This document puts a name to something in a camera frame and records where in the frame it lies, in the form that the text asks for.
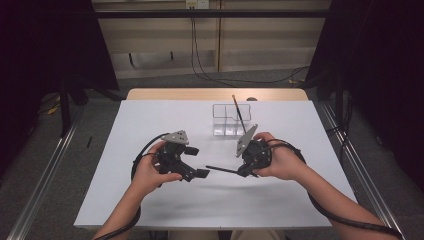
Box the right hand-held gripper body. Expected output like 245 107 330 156
235 123 273 170

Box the white table cover sheet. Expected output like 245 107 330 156
73 99 358 231

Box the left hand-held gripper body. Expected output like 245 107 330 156
153 129 198 183

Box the left gripper black spiral cable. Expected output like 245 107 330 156
94 132 172 240

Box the black horizontal rail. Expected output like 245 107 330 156
94 9 332 19

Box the person's right hand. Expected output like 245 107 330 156
252 131 313 183

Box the right gripper black spiral cable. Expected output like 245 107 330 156
265 138 405 240

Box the white wall socket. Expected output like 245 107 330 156
185 0 210 10

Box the black curtain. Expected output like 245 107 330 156
0 0 120 104
304 0 424 183

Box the vertical wall trim strip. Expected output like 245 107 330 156
216 16 223 73

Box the metal floor rail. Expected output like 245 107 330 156
6 109 84 240
319 99 406 240

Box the gripper black spiral cable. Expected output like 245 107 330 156
94 132 172 240
265 138 405 240

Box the person's left hand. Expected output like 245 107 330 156
131 141 184 198

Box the yellow floor marker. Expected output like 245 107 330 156
46 102 62 116

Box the black metal stand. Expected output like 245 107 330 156
334 65 346 134
58 77 73 138

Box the clear acrylic organizer box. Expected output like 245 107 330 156
212 103 252 137

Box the thin black makeup brush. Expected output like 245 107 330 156
231 94 248 134

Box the black power cable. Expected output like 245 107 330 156
192 8 311 84
189 8 311 85

